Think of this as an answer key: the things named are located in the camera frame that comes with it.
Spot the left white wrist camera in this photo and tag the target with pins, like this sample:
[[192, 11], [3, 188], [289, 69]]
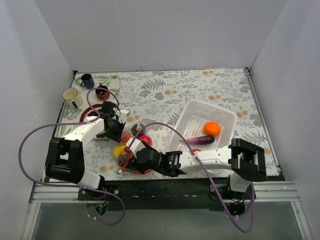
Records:
[[124, 114]]

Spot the dark blue mug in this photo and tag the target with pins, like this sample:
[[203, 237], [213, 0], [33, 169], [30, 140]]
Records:
[[87, 81]]

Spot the floral patterned tablecloth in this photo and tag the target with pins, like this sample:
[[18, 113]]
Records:
[[160, 96]]

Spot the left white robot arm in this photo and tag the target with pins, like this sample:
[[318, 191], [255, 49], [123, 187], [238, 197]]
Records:
[[65, 159]]

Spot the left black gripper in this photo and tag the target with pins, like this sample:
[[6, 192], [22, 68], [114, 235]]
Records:
[[116, 128]]

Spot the fake watermelon slice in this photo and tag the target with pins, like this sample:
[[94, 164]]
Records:
[[125, 136]]

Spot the clear zip top bag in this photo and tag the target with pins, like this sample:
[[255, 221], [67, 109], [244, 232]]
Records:
[[132, 165]]

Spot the brown orange small cup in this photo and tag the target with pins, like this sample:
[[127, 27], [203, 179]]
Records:
[[102, 92]]

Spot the dark purple fake fruit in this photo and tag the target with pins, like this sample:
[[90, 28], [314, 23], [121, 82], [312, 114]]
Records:
[[136, 128]]

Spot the purple fake eggplant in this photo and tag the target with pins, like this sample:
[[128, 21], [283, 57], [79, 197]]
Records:
[[201, 140]]

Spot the orange fake mandarin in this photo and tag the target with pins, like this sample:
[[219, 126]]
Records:
[[212, 129]]

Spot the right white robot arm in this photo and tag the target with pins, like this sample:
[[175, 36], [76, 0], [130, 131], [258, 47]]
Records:
[[246, 161]]

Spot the red rimmed plate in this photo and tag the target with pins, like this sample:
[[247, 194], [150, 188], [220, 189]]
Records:
[[90, 112]]

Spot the cream enamel mug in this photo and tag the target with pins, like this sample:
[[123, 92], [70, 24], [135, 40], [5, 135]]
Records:
[[72, 98]]

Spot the yellow fake lemon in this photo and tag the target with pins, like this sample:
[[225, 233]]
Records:
[[118, 150]]

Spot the red fake apple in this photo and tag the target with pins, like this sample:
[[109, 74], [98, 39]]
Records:
[[147, 139]]

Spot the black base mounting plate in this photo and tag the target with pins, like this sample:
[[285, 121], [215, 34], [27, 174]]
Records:
[[167, 194]]

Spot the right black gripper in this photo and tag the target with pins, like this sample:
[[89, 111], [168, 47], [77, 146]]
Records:
[[128, 159]]

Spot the leaf patterned serving tray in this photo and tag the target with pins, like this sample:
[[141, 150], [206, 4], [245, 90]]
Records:
[[72, 115]]

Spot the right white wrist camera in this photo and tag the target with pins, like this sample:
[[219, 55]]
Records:
[[135, 145]]

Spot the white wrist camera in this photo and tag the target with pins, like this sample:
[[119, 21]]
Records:
[[135, 145], [124, 114]]

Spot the white perforated plastic basket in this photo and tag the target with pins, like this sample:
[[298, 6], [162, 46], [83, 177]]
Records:
[[192, 119]]

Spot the aluminium frame rail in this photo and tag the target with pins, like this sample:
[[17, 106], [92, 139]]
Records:
[[272, 191]]

